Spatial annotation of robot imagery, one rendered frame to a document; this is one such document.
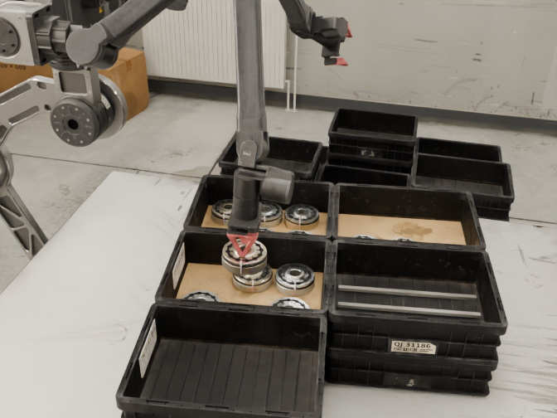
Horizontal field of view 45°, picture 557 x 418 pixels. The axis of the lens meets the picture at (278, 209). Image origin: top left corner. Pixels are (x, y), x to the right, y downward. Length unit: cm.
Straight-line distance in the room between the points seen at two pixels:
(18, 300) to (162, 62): 312
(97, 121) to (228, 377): 81
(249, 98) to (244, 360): 58
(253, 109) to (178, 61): 345
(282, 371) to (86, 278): 76
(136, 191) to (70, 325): 71
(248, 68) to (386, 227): 79
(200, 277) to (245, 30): 68
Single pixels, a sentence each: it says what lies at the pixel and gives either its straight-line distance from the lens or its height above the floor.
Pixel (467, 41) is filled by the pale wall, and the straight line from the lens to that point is 460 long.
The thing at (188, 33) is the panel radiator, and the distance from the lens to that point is 477.
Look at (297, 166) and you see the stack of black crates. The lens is 303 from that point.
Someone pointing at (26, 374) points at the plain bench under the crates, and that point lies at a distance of 181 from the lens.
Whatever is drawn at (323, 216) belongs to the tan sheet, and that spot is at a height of 83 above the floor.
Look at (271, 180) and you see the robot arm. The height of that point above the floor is 123.
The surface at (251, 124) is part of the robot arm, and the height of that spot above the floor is 133.
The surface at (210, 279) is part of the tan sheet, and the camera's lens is 179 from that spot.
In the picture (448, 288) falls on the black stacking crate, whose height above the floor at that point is 83.
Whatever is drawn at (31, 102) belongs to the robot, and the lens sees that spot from 214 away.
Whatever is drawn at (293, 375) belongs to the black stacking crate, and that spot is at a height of 83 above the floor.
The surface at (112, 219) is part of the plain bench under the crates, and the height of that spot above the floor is 70.
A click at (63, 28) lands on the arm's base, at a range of 159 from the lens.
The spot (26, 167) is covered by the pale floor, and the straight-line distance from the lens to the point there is 426.
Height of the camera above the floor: 193
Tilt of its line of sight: 32 degrees down
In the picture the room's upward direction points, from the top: 1 degrees clockwise
